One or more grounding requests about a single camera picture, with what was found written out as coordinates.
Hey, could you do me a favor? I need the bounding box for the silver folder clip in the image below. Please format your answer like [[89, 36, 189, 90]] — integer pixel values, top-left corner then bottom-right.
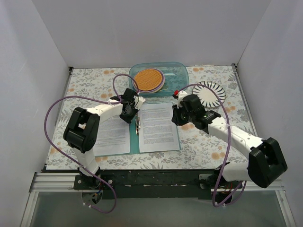
[[135, 113, 141, 135]]

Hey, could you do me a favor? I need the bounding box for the printed paper sheet top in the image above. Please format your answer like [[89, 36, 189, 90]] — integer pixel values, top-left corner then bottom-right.
[[93, 116, 130, 157]]

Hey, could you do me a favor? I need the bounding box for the teal plastic folder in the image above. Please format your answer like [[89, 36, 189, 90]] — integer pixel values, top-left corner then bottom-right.
[[94, 103, 182, 157]]

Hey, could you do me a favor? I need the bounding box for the printed paper stack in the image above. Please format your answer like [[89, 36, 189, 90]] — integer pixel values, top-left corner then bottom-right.
[[139, 102, 180, 153]]

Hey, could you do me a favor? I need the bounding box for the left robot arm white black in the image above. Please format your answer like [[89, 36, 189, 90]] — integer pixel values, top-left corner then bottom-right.
[[63, 88, 145, 189]]

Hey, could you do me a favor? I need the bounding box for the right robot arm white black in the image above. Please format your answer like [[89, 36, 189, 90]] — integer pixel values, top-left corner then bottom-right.
[[172, 91, 288, 188]]

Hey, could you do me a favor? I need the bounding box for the blue striped white plate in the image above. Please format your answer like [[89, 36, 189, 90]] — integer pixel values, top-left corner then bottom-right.
[[192, 81, 226, 108]]

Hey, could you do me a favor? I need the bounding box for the clear teal plastic container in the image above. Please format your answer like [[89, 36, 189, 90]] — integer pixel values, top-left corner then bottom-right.
[[129, 62, 189, 97]]

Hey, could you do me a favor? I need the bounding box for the orange woven round coaster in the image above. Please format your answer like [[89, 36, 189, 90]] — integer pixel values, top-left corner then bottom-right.
[[133, 69, 165, 93]]

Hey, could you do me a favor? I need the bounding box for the floral patterned table mat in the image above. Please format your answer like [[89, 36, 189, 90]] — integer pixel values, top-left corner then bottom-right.
[[46, 66, 255, 171]]

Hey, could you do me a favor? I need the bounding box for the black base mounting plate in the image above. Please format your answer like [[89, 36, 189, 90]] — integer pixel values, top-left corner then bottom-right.
[[73, 169, 219, 200]]

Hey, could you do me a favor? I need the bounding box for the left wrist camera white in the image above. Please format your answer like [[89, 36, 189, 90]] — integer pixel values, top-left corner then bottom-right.
[[134, 96, 146, 110]]

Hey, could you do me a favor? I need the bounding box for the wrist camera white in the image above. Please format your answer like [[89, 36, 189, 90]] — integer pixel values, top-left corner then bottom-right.
[[134, 96, 146, 110], [173, 90, 188, 108]]

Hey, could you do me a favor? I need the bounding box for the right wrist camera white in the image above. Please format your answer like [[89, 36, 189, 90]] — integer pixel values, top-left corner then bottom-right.
[[173, 90, 188, 108]]

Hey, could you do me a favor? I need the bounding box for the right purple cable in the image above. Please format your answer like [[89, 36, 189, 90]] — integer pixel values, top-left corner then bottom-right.
[[175, 84, 247, 208]]

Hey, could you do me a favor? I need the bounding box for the purple cable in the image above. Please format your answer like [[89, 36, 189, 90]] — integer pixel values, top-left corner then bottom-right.
[[175, 84, 247, 208], [43, 73, 140, 214]]

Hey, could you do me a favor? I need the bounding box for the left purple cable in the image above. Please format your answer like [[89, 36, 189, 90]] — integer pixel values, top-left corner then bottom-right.
[[43, 73, 140, 214]]

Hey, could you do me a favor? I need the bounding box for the aluminium frame rail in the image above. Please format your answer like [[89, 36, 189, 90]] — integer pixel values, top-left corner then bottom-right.
[[29, 173, 285, 192]]

